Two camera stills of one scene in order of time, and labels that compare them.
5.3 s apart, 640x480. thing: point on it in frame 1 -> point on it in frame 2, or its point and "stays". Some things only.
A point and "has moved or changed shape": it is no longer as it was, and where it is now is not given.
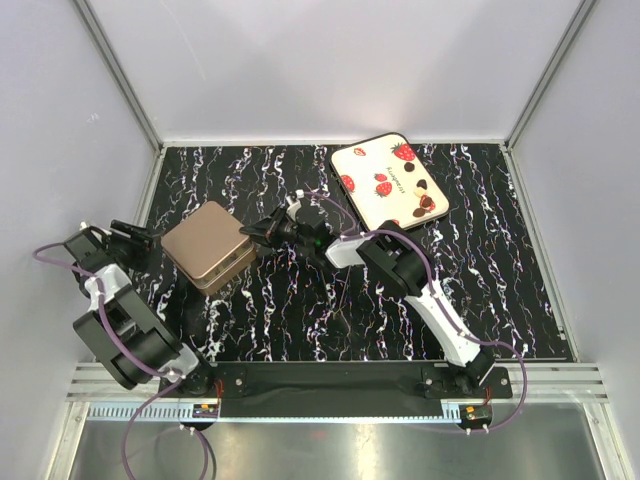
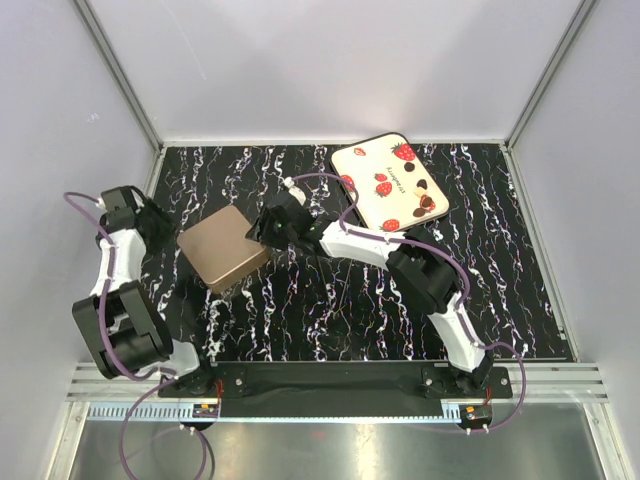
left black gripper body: x=131 y=253 -> x=160 y=224
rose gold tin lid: x=204 y=239 has moved or changed shape
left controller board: x=205 y=411 stays
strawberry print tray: x=386 y=179 stays
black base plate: x=336 y=388 stays
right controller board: x=480 y=414 stays
